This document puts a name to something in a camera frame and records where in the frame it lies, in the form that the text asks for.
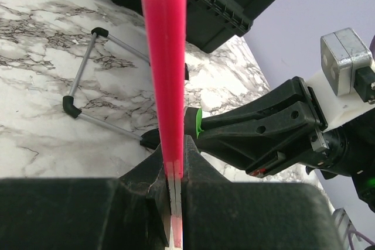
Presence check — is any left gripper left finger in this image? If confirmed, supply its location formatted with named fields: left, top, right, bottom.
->
left=1, top=149, right=171, bottom=249

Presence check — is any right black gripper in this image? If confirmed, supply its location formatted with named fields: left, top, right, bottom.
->
left=195, top=76, right=349, bottom=179

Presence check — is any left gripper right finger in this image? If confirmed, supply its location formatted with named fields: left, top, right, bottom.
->
left=182, top=136, right=343, bottom=249

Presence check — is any green whiteboard eraser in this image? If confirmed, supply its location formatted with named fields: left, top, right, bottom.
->
left=184, top=107, right=203, bottom=139

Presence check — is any pink framed whiteboard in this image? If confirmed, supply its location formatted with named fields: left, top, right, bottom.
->
left=141, top=0, right=186, bottom=248

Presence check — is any metal whiteboard stand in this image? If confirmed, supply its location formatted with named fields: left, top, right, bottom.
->
left=62, top=26, right=190, bottom=150

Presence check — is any aluminium frame rail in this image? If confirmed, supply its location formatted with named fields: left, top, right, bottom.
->
left=332, top=208, right=356, bottom=249

